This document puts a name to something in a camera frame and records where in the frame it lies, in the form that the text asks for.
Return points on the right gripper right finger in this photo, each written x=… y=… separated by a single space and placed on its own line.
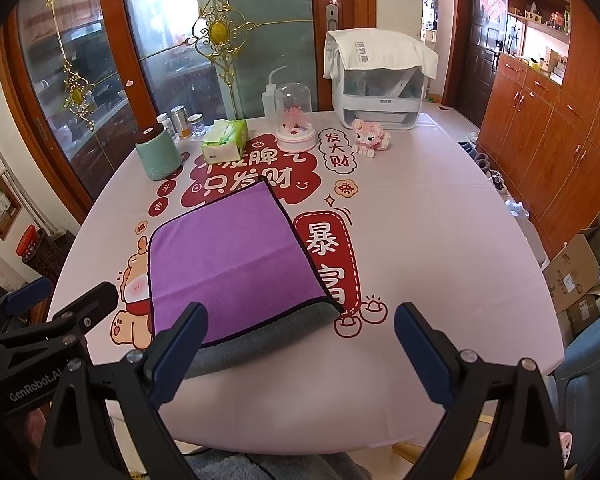
x=498 y=422

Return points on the white cloth cover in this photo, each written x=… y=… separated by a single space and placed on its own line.
x=377 y=49

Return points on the purple and grey towel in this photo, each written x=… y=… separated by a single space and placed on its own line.
x=241 y=258

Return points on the green tissue pack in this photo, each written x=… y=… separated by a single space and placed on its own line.
x=224 y=141

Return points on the red basket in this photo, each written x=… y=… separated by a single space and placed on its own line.
x=28 y=242

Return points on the glass sliding door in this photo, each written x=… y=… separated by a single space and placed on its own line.
x=81 y=77

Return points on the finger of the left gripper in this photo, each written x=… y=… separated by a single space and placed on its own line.
x=13 y=305
x=84 y=313

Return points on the white squeeze bottle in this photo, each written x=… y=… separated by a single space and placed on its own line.
x=268 y=97

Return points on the white lidded jar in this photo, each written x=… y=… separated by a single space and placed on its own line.
x=165 y=120

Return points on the glass dome ornament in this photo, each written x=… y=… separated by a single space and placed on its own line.
x=295 y=132

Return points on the small glass jar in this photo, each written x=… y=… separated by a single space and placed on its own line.
x=196 y=125

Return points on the dark wooden entrance door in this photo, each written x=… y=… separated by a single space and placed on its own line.
x=486 y=24

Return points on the blue chair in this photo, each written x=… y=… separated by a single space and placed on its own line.
x=577 y=400

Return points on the white plastic appliance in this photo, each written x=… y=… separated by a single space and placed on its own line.
x=393 y=98

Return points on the glass jar metal lid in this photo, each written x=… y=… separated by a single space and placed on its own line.
x=179 y=119

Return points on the cardboard box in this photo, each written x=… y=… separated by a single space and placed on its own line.
x=573 y=279

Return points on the pink plush toy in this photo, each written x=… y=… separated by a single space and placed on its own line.
x=370 y=138

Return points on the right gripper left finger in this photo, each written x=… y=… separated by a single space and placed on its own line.
x=79 y=440

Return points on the pink printed tablecloth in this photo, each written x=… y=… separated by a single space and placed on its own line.
x=417 y=223

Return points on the green ceramic jar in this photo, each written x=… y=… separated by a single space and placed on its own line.
x=157 y=151

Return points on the wooden cabinet wall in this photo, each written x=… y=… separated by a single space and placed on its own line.
x=542 y=124

